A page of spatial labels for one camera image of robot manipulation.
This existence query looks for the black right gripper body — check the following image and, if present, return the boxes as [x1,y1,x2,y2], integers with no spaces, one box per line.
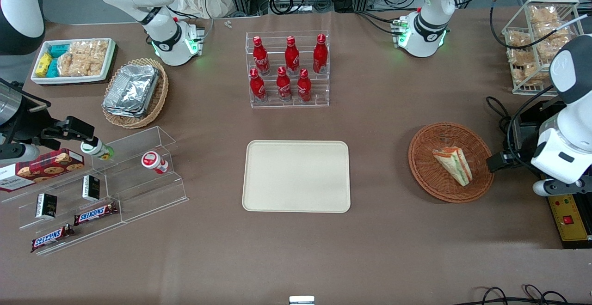
[0,79,54,146]

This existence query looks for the triangle sandwich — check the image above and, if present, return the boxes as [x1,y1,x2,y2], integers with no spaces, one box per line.
[432,146,473,187]

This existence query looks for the white rectangular snack tray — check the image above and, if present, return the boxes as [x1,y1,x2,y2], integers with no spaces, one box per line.
[30,38,116,85]

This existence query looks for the brown wicker basket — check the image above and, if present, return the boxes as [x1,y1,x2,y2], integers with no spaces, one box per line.
[408,122,495,203]

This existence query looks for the light wicker basket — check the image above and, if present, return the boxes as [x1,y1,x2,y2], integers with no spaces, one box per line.
[102,58,169,129]

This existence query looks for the beige plastic tray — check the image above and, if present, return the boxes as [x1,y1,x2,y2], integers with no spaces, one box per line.
[242,140,351,214]

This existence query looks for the green capped small bottle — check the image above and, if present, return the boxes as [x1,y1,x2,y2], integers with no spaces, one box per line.
[80,140,114,160]

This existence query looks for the black fryer appliance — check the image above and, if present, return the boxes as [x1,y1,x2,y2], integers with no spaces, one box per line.
[509,99,592,250]

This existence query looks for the aluminium foil container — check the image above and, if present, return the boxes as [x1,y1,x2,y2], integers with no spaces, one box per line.
[104,65,160,114]
[103,104,149,119]

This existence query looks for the red tartan cookie box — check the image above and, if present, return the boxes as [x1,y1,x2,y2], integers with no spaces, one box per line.
[0,148,85,192]

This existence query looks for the yellow snack packet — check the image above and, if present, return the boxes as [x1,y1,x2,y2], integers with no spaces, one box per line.
[36,53,54,77]

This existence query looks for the small black box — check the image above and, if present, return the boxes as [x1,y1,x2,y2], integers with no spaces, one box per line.
[82,176,101,201]
[36,193,58,218]

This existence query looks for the rice cracker bag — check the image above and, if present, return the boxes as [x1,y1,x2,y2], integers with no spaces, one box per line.
[57,51,86,77]
[69,40,109,75]

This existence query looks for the yellow control panel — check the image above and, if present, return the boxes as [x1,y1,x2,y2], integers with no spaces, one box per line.
[547,193,591,242]

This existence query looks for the clear acrylic stepped shelf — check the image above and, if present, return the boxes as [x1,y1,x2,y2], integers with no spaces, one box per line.
[0,157,124,256]
[90,126,189,225]

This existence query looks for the red capped small bottle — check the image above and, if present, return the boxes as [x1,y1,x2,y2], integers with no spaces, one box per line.
[141,151,169,175]

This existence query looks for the fried snack bag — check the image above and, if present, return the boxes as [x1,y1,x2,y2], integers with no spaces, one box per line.
[507,31,532,50]
[530,6,559,24]
[508,49,537,67]
[536,36,562,61]
[512,64,543,86]
[534,21,570,40]

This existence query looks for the snickers chocolate bar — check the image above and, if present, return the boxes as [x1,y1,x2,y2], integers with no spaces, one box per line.
[31,224,74,253]
[74,202,118,226]

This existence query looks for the red cola bottle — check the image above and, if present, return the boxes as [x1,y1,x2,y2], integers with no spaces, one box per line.
[276,67,292,101]
[253,36,271,75]
[284,36,300,75]
[313,34,329,74]
[250,68,267,102]
[297,68,313,103]

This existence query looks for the clear acrylic bottle rack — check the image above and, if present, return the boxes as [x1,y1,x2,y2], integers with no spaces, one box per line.
[245,30,331,109]

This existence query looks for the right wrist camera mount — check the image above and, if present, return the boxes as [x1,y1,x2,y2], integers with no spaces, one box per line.
[0,142,41,165]

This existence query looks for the black appliance power cable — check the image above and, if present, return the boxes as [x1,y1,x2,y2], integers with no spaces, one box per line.
[486,96,515,134]

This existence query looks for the white wire rack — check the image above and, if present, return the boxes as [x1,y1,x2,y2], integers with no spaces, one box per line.
[502,0,586,96]

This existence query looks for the black looped floor cables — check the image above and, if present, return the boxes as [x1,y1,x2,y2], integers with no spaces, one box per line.
[467,285,592,305]

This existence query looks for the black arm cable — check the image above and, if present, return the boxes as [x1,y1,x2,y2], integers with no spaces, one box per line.
[489,0,592,50]

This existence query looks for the coiled black cable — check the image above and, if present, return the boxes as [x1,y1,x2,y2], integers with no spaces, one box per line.
[270,0,295,15]

